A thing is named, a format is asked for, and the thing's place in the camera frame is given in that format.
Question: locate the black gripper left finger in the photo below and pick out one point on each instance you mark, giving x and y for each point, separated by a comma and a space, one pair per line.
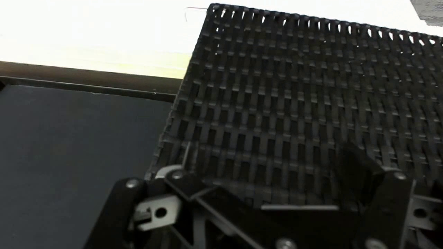
139, 202

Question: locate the black woven storage basket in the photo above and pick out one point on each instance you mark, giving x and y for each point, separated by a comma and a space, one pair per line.
299, 101

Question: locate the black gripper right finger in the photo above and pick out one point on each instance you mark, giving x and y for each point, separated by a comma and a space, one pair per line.
392, 202

